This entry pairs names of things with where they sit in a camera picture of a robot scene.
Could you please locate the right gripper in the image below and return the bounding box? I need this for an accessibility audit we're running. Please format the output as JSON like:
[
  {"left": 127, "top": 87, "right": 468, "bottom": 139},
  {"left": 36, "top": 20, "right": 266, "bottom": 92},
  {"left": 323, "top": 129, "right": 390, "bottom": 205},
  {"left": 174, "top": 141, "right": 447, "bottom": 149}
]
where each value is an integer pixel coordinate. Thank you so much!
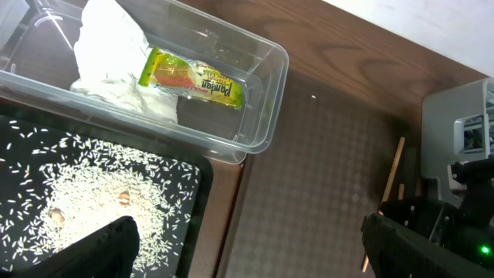
[{"left": 361, "top": 198, "right": 493, "bottom": 278}]

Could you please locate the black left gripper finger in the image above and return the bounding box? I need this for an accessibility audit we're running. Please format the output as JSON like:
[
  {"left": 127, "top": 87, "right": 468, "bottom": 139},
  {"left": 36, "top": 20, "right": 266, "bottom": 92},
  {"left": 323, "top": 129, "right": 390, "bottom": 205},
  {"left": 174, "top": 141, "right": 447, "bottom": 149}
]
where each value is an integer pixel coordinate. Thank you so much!
[{"left": 11, "top": 216, "right": 140, "bottom": 278}]

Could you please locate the wooden chopstick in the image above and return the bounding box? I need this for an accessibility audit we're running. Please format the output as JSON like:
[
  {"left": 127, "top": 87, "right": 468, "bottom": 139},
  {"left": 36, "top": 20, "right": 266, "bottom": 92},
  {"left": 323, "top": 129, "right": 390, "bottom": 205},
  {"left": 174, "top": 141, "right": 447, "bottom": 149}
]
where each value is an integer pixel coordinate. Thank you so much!
[
  {"left": 398, "top": 184, "right": 404, "bottom": 200},
  {"left": 360, "top": 136, "right": 407, "bottom": 273}
]

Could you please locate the yellow snack wrapper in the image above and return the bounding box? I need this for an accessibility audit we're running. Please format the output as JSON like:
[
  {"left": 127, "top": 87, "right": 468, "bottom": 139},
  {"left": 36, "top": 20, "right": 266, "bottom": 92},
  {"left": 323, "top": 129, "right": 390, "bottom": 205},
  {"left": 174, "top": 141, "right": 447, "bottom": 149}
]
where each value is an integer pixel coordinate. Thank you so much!
[{"left": 138, "top": 48, "right": 244, "bottom": 110}]

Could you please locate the white paper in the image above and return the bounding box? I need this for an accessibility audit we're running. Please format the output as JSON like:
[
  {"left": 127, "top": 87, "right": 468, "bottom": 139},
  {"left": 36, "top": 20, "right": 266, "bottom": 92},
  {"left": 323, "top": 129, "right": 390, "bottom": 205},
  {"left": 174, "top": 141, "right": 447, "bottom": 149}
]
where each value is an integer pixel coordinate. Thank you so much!
[{"left": 70, "top": 0, "right": 178, "bottom": 124}]

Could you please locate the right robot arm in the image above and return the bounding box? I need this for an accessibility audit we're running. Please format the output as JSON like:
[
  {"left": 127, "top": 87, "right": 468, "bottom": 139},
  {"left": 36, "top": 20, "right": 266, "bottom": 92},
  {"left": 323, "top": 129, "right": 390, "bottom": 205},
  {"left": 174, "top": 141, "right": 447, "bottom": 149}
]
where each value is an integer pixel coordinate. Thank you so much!
[{"left": 361, "top": 158, "right": 493, "bottom": 278}]

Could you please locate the grey dishwasher rack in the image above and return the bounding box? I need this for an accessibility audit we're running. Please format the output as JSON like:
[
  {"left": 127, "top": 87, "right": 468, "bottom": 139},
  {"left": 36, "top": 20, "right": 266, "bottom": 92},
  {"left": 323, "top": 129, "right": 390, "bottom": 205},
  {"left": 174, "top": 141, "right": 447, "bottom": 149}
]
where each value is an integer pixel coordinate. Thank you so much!
[{"left": 420, "top": 77, "right": 493, "bottom": 207}]

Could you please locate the pile of white rice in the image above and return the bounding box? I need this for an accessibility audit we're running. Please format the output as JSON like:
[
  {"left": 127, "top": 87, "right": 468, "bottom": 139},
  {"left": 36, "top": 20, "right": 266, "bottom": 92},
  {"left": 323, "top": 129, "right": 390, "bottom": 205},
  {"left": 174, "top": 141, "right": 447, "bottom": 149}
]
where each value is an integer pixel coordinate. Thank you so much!
[{"left": 1, "top": 116, "right": 201, "bottom": 277}]

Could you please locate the black plastic bin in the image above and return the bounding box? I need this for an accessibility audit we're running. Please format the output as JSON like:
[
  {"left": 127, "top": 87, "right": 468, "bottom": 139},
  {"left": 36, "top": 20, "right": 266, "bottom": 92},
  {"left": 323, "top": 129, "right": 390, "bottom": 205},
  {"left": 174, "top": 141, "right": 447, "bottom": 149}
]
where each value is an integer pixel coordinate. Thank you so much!
[{"left": 1, "top": 102, "right": 213, "bottom": 277}]

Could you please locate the clear plastic bin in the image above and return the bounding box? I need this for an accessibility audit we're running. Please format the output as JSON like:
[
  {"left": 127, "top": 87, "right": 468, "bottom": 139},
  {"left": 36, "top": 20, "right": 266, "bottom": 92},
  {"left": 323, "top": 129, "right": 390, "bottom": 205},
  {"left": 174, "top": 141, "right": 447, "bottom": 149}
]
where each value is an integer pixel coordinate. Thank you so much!
[{"left": 1, "top": 1, "right": 289, "bottom": 164}]

